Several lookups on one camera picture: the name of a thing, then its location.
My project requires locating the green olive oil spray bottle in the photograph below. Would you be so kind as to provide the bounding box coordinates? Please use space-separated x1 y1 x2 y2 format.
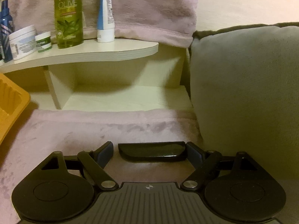
54 0 84 49

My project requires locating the grey-green pillow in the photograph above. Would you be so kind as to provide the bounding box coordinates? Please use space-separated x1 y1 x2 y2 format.
190 22 298 180

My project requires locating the pink hanging towel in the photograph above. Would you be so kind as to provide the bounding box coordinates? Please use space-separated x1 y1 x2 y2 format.
8 0 198 48

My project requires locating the blue and white tube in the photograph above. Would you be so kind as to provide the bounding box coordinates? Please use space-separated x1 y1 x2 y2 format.
97 0 115 43

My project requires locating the orange plastic tray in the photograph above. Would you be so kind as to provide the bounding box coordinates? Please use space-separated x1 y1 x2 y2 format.
0 73 30 143

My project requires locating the dark blue spray bottle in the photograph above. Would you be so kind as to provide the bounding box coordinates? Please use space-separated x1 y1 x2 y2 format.
1 0 14 63

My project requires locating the small white cream jar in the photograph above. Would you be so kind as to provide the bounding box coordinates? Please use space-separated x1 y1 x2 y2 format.
35 31 52 53

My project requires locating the black glossy hair clip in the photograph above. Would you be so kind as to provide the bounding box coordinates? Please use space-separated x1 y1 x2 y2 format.
118 142 187 162

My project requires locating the large white cream jar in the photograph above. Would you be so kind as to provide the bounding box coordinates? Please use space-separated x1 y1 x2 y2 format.
9 25 37 61

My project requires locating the cream wooden corner shelf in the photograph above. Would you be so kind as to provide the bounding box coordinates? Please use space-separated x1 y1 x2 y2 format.
1 39 193 112

